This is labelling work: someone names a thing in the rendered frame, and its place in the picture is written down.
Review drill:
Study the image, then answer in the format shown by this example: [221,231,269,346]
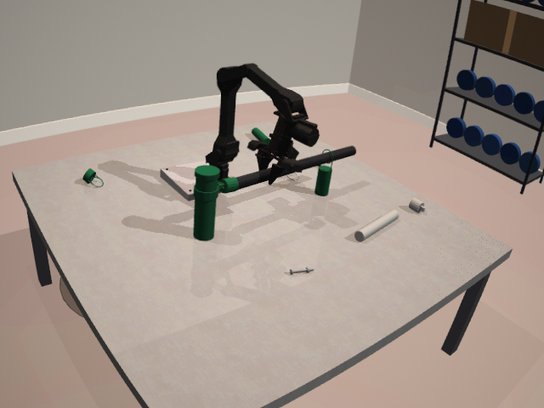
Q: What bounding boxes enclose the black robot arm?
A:
[205,64,320,182]

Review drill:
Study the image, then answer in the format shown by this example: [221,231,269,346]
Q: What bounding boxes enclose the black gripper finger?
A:
[255,153,274,171]
[269,163,286,184]

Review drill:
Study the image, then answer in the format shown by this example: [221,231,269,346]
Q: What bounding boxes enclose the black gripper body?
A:
[247,131,303,173]

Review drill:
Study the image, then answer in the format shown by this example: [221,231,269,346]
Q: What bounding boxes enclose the dark grey bolt with nut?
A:
[290,267,315,275]

